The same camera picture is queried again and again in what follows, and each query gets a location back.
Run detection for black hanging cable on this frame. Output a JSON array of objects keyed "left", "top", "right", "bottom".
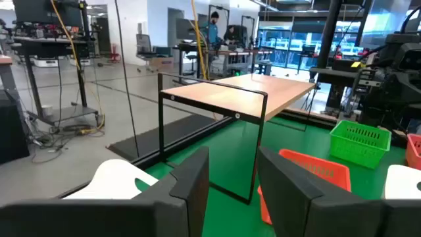
[{"left": 114, "top": 0, "right": 141, "bottom": 158}]

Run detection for green plastic basket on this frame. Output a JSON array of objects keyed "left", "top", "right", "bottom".
[{"left": 329, "top": 120, "right": 392, "bottom": 170}]

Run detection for black table edge rail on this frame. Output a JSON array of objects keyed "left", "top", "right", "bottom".
[{"left": 55, "top": 108, "right": 336, "bottom": 199}]

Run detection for orange plastic basket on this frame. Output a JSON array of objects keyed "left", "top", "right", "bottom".
[
  {"left": 257, "top": 148, "right": 352, "bottom": 226},
  {"left": 405, "top": 133, "right": 421, "bottom": 171}
]

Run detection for floor cable bundle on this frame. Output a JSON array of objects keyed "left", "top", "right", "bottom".
[{"left": 28, "top": 121, "right": 106, "bottom": 165}]

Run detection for person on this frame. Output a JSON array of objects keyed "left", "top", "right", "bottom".
[
  {"left": 201, "top": 11, "right": 225, "bottom": 50},
  {"left": 223, "top": 25, "right": 238, "bottom": 44}
]

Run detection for long workbench desk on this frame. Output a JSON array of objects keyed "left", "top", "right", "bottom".
[{"left": 172, "top": 42, "right": 274, "bottom": 79}]

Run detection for wooden shelf with black frame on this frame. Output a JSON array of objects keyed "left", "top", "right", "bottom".
[{"left": 157, "top": 72, "right": 316, "bottom": 205}]

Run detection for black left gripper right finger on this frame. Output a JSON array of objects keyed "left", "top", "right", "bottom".
[{"left": 257, "top": 146, "right": 421, "bottom": 237}]

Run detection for black vertical pole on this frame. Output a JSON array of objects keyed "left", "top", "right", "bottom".
[{"left": 316, "top": 0, "right": 343, "bottom": 69}]

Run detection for cardboard box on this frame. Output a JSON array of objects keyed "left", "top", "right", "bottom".
[{"left": 149, "top": 56, "right": 175, "bottom": 73}]

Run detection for black equipment cart stand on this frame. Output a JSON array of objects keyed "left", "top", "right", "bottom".
[{"left": 11, "top": 34, "right": 103, "bottom": 128}]

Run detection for grey office chair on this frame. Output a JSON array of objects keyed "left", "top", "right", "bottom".
[{"left": 136, "top": 34, "right": 157, "bottom": 72}]

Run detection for white plastic basket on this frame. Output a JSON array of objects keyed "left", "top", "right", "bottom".
[
  {"left": 382, "top": 164, "right": 421, "bottom": 200},
  {"left": 62, "top": 159, "right": 159, "bottom": 200}
]

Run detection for black computer monitor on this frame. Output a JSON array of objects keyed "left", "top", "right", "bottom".
[{"left": 12, "top": 0, "right": 84, "bottom": 28}]

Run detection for black box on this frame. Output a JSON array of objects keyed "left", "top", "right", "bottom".
[{"left": 0, "top": 88, "right": 30, "bottom": 165}]

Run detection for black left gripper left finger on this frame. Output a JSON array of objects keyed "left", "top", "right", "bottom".
[{"left": 0, "top": 146, "right": 211, "bottom": 237}]

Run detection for black side table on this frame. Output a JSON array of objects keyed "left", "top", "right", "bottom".
[{"left": 309, "top": 65, "right": 362, "bottom": 87}]

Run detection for yellow hanging cable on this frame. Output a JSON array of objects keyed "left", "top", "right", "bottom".
[
  {"left": 190, "top": 0, "right": 211, "bottom": 80},
  {"left": 49, "top": 0, "right": 106, "bottom": 136}
]

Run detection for black desk monitor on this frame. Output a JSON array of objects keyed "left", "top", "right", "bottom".
[{"left": 175, "top": 18, "right": 198, "bottom": 41}]

